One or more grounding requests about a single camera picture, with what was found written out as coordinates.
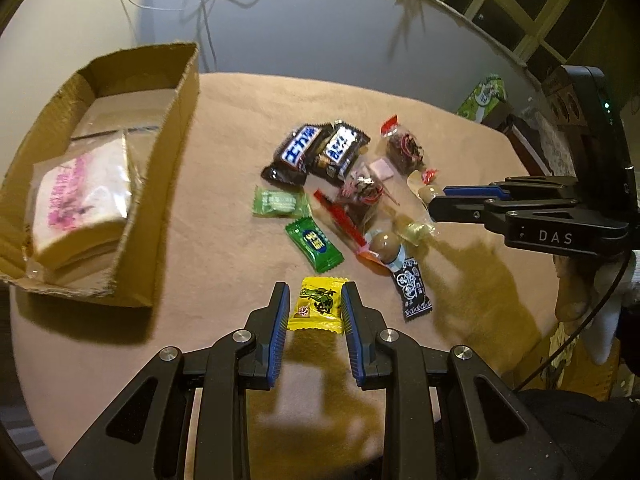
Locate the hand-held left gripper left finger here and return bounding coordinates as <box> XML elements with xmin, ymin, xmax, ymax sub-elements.
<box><xmin>52</xmin><ymin>281</ymin><xmax>291</xmax><ymax>480</ymax></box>

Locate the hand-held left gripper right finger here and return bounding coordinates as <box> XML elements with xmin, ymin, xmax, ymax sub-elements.
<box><xmin>340</xmin><ymin>281</ymin><xmax>581</xmax><ymax>480</ymax></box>

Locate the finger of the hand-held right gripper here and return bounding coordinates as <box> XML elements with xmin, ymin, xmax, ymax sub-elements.
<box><xmin>442</xmin><ymin>176</ymin><xmax>581</xmax><ymax>202</ymax></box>
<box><xmin>427</xmin><ymin>194</ymin><xmax>511</xmax><ymax>236</ymax></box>

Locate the yellow candy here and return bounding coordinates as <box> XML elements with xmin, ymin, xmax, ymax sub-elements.
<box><xmin>287</xmin><ymin>276</ymin><xmax>348</xmax><ymax>333</ymax></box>

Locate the clear yellow jelly cup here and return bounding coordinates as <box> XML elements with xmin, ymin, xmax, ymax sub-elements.
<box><xmin>392</xmin><ymin>215</ymin><xmax>438</xmax><ymax>247</ymax></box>

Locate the black and white patterned candy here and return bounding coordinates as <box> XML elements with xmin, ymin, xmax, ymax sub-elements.
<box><xmin>390</xmin><ymin>256</ymin><xmax>433</xmax><ymax>322</ymax></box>

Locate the clear packet of dark fruit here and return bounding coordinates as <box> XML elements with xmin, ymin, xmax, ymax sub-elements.
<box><xmin>379</xmin><ymin>115</ymin><xmax>428</xmax><ymax>173</ymax></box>

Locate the chocolate ball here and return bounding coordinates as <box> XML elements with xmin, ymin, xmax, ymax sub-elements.
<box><xmin>356</xmin><ymin>229</ymin><xmax>403</xmax><ymax>273</ymax></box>

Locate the small pink candy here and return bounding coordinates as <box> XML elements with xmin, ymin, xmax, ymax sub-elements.
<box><xmin>367</xmin><ymin>157</ymin><xmax>396</xmax><ymax>181</ymax></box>

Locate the dark green candy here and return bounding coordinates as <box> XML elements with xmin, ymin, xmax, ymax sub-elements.
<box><xmin>285</xmin><ymin>216</ymin><xmax>345</xmax><ymax>274</ymax></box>

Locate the clear packet with red strip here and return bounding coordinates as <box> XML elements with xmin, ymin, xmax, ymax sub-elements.
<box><xmin>314</xmin><ymin>170</ymin><xmax>401</xmax><ymax>253</ymax></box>

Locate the light green candy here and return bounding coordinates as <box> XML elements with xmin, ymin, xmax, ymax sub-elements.
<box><xmin>251</xmin><ymin>185</ymin><xmax>312</xmax><ymax>219</ymax></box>

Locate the brown chocolate bar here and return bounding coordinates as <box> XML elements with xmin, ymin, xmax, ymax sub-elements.
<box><xmin>309</xmin><ymin>120</ymin><xmax>372</xmax><ymax>182</ymax></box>
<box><xmin>260</xmin><ymin>124</ymin><xmax>335</xmax><ymax>187</ymax></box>

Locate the brown cardboard box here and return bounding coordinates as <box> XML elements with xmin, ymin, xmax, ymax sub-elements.
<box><xmin>0</xmin><ymin>41</ymin><xmax>201</xmax><ymax>309</ymax></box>

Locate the person's right hand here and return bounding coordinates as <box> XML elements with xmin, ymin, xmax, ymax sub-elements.
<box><xmin>554</xmin><ymin>252</ymin><xmax>640</xmax><ymax>366</ymax></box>

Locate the white lace cloth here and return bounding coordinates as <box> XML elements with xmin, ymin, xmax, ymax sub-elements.
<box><xmin>530</xmin><ymin>107</ymin><xmax>583</xmax><ymax>177</ymax></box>

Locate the dark brown box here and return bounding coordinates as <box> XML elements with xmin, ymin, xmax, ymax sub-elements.
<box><xmin>502</xmin><ymin>112</ymin><xmax>551</xmax><ymax>173</ymax></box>

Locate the green tissue box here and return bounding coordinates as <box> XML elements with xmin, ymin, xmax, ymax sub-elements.
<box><xmin>456</xmin><ymin>74</ymin><xmax>508</xmax><ymax>123</ymax></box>

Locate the grey stone shelf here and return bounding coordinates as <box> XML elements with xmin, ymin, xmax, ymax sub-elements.
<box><xmin>169</xmin><ymin>0</ymin><xmax>543</xmax><ymax>92</ymax></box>

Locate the yellow patterned cloth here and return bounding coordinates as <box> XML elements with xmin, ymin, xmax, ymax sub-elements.
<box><xmin>510</xmin><ymin>320</ymin><xmax>621</xmax><ymax>401</ymax></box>

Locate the wrapped bread with pink print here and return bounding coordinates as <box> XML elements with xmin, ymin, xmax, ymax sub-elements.
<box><xmin>25</xmin><ymin>132</ymin><xmax>146</xmax><ymax>281</ymax></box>

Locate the person's dark clothing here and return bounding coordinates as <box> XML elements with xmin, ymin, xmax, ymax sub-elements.
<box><xmin>515</xmin><ymin>387</ymin><xmax>640</xmax><ymax>480</ymax></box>

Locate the beige lattice frame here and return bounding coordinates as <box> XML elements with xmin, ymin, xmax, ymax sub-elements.
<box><xmin>462</xmin><ymin>0</ymin><xmax>606</xmax><ymax>61</ymax></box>

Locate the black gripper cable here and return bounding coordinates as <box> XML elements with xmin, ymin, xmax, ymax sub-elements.
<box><xmin>512</xmin><ymin>252</ymin><xmax>632</xmax><ymax>392</ymax></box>

